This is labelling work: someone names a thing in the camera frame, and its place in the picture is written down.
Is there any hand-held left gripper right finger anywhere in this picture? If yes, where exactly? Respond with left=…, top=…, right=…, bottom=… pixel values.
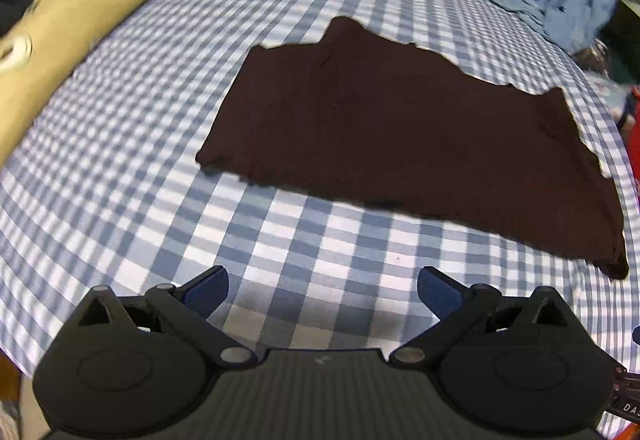
left=387, top=265, right=584, bottom=369

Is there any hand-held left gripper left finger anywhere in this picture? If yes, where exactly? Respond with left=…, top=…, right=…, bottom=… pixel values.
left=66, top=265, right=259, bottom=369

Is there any dark maroon printed sweater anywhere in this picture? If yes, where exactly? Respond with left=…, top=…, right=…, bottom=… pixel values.
left=195, top=16, right=630, bottom=279

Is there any blue white checked bed sheet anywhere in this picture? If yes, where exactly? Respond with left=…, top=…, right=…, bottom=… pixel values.
left=0, top=0, right=640, bottom=440

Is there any large red fabric bag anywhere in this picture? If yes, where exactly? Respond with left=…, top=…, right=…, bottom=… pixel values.
left=619, top=87, right=640, bottom=188

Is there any clear plastic wrap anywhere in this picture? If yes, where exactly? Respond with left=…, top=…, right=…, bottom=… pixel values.
left=574, top=37, right=621, bottom=85

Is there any yellow avocado print pillow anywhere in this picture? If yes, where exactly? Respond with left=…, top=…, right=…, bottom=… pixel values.
left=0, top=0, right=206, bottom=165

